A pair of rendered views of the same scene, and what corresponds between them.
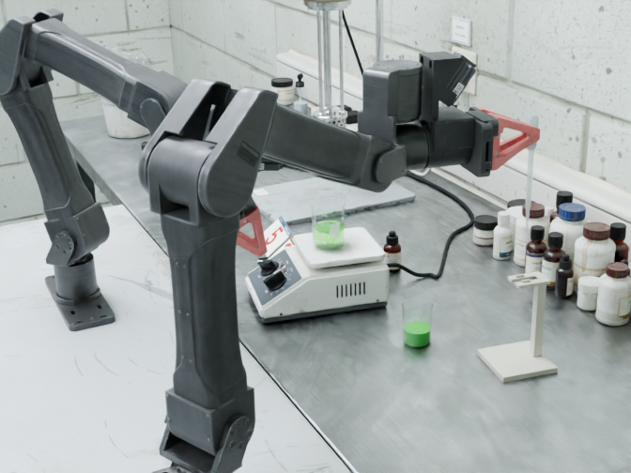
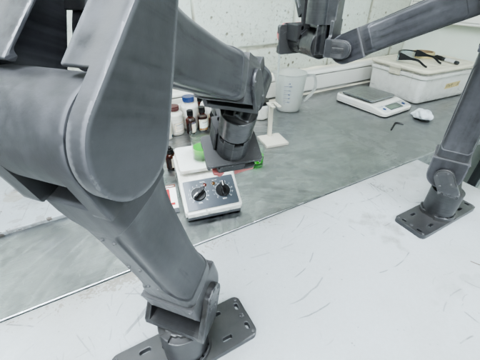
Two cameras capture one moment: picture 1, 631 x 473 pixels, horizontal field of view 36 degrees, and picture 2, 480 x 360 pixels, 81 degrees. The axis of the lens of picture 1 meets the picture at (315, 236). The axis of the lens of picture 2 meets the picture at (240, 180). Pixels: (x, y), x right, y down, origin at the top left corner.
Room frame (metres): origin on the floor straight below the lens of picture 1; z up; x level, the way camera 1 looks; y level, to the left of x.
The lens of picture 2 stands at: (1.31, 0.58, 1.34)
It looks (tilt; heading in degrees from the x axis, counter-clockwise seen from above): 35 degrees down; 266
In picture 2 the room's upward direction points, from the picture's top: straight up
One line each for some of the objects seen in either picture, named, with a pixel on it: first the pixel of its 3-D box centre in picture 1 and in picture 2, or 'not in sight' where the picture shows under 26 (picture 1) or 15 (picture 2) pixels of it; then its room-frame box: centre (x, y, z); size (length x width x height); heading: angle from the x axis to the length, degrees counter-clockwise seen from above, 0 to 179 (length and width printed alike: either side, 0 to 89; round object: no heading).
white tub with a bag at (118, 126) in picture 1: (126, 90); not in sight; (2.32, 0.45, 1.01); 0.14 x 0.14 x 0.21
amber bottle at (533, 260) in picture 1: (536, 251); (191, 121); (1.42, -0.35, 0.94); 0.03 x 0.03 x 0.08
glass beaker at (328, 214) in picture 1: (326, 223); (201, 145); (1.36, -0.02, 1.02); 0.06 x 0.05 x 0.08; 51
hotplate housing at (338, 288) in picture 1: (322, 274); (203, 176); (1.36, -0.01, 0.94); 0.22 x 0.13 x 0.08; 104
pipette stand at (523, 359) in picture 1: (518, 321); (273, 123); (1.14, -0.27, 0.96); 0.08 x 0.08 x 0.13; 16
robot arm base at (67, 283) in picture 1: (75, 278); (184, 333); (1.37, 0.38, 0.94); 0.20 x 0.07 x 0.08; 25
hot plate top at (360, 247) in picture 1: (337, 247); (201, 156); (1.37, -0.03, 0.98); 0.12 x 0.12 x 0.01; 14
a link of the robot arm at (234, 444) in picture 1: (202, 434); (448, 176); (0.84, 0.12, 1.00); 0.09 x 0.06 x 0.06; 49
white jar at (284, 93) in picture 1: (282, 91); not in sight; (2.57, 0.08, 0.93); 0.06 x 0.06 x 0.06
